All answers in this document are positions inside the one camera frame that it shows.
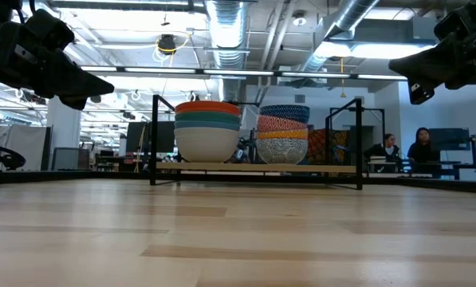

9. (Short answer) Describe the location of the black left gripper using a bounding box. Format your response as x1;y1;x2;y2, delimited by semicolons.
0;20;116;112

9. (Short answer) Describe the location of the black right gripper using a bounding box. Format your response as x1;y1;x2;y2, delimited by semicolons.
387;19;476;105

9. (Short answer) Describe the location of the plain red-orange bowl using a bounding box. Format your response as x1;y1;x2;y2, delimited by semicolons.
175;100;242;117

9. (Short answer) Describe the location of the plain green bowl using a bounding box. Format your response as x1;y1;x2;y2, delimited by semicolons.
174;111;242;125

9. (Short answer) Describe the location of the plain white bowl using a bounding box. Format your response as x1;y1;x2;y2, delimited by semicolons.
174;126;241;163

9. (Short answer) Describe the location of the navy diamond bowl yellow inside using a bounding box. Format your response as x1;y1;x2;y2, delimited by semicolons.
258;104;311;124

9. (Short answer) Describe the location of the red wave bowl blue inside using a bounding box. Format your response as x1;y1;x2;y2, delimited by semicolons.
256;114;309;133

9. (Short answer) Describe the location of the grey floral bowl red inside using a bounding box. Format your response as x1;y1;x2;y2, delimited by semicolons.
255;137;309;165

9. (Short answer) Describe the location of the dark desk monitor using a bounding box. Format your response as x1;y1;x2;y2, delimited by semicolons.
428;127;472;152

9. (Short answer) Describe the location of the person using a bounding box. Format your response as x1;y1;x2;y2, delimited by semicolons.
363;133;401;163
407;127;442;164

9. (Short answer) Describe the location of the white partition board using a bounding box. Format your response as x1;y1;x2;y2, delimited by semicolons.
0;124;49;171

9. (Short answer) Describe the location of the black background monitor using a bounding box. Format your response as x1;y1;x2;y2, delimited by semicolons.
156;120;176;154
125;121;151;154

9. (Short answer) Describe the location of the yellow hanging pendant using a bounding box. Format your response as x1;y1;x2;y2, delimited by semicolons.
339;57;347;99

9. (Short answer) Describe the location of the ceiling light strip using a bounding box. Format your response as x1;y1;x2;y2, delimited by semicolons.
80;65;409;81

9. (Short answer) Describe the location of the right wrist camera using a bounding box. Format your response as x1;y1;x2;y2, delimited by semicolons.
433;2;476;41

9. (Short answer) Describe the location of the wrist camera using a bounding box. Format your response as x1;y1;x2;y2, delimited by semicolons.
433;2;476;41
24;8;76;52

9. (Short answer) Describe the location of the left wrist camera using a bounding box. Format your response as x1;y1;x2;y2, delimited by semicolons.
24;8;76;52

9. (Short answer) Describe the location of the black aluminium rig frame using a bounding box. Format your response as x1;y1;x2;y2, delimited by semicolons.
0;170;476;195

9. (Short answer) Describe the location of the silver ventilation duct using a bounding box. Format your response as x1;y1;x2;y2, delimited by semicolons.
301;0;380;73

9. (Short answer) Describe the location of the black ceiling camera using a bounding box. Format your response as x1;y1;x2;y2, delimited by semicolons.
156;33;179;56

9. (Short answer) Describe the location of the colourful wall tapestry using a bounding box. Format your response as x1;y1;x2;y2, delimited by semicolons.
307;128;351;166

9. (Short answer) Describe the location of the silver spiral duct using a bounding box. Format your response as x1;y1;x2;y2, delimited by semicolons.
203;0;250;103

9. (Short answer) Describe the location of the wooden shelf black frame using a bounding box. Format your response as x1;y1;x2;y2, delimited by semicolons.
149;94;386;191

